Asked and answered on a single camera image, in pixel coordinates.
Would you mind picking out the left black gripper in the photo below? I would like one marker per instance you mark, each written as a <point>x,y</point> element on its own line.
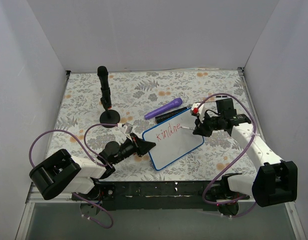
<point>136,145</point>

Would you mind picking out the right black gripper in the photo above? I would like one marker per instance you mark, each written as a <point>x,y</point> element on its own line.
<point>206,125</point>

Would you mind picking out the red whiteboard marker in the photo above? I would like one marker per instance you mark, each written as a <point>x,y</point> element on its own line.
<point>188,128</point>

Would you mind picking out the blue framed whiteboard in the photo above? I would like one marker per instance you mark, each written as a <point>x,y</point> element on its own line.
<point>172,141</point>

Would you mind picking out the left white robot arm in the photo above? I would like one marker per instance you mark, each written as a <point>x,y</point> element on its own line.
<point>63,172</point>

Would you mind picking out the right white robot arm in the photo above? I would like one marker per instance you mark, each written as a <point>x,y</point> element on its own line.
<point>276,181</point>

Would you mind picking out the floral table mat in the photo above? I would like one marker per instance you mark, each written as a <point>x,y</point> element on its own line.
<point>133,95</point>

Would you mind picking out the black glitter microphone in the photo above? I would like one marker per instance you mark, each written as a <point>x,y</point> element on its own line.
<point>161,118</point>

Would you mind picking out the black microphone on stand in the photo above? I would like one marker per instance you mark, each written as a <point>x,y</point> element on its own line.
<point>109,118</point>

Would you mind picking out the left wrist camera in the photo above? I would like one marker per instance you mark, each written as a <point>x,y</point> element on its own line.
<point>125,128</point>

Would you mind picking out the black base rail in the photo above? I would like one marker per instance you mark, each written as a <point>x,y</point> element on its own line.
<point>154,195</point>

